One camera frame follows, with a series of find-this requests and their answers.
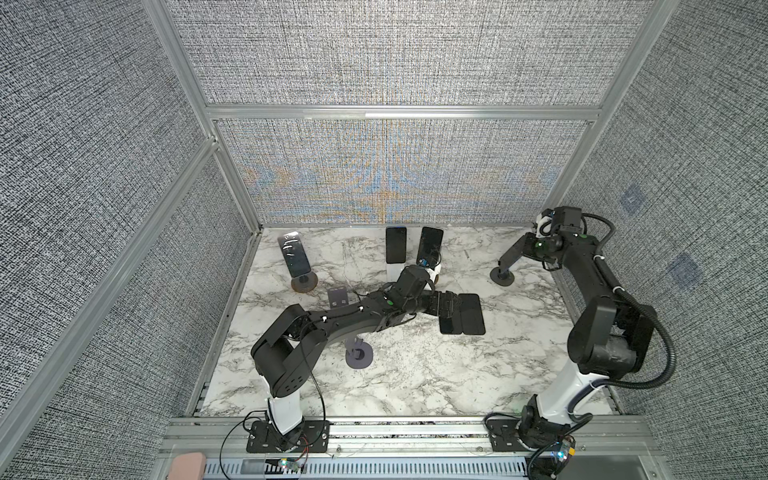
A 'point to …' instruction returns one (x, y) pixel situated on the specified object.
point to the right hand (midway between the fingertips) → (526, 244)
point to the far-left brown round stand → (305, 283)
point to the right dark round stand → (503, 274)
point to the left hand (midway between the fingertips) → (450, 300)
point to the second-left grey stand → (337, 297)
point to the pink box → (190, 466)
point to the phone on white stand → (396, 244)
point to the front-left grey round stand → (361, 356)
